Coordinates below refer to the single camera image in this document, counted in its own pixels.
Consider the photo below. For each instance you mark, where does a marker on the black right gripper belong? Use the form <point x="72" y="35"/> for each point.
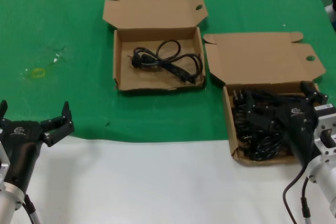
<point x="299" y="127"/>

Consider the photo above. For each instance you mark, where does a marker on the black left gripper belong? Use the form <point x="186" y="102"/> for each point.
<point x="21" y="150"/>

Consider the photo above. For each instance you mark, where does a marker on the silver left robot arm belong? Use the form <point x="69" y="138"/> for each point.
<point x="8" y="203"/>

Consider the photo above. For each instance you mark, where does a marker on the open brown cardboard box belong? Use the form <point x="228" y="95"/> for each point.
<point x="147" y="11"/>
<point x="262" y="58"/>

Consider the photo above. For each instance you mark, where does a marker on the small white scrap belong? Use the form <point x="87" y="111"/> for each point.
<point x="55" y="59"/>

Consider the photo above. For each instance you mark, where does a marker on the green table cloth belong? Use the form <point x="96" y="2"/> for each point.
<point x="52" y="11"/>

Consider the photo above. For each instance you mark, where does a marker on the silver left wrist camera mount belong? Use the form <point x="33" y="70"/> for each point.
<point x="4" y="161"/>

